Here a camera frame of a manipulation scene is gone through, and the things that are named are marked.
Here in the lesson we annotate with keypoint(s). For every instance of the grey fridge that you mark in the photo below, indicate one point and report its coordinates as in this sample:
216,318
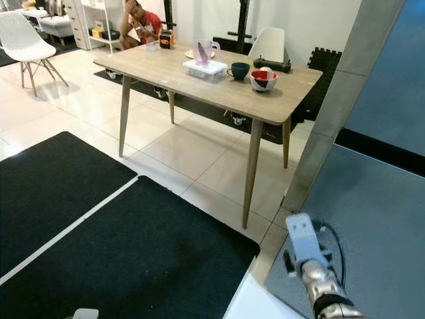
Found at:
392,66

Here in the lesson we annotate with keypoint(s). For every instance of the black floor mat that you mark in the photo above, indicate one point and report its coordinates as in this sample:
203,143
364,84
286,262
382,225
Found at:
60,193
139,266

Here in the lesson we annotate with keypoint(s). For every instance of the black foam puzzle tiles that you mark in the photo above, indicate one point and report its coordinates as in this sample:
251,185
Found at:
322,83

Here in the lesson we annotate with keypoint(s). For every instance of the red and white bowl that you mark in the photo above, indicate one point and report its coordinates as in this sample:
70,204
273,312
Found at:
264,81

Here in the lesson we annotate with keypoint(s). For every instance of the light wooden table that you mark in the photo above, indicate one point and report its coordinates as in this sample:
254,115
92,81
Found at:
206,90

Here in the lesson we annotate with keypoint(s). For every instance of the dark teal mug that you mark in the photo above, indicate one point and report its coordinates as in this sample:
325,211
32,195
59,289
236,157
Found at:
240,71

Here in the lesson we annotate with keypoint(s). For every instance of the long black table gadget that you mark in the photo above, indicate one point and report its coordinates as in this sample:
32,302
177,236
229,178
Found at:
272,64

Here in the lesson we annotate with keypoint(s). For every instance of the white tissue box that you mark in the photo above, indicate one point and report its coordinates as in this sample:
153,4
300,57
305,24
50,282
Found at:
206,71

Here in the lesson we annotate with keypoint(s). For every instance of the white shell chair wooden legs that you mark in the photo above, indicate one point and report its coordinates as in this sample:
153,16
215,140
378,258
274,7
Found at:
267,43
26,40

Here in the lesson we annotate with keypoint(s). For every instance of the clear pink pitcher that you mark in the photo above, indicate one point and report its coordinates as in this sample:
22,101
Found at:
204,52

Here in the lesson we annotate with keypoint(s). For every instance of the small pale plate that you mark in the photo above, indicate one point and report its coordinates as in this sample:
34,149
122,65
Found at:
190,53

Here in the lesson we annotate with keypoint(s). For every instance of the black metal upright stand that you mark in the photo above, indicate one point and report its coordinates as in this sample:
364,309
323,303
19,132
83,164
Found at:
242,23
168,13

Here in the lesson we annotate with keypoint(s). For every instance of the orange and black device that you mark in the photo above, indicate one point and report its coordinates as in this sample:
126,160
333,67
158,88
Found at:
167,40

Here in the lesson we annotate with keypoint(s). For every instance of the white ottoman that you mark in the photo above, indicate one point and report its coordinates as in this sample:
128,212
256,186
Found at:
54,26

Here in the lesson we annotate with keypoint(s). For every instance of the person in red shirt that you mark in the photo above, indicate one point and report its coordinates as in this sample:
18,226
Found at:
146,23

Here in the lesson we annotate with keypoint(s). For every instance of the white shelf unit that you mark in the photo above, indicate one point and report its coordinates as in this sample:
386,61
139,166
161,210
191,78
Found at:
86,20

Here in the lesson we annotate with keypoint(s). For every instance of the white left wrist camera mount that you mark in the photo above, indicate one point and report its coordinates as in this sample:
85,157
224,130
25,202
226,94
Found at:
86,314

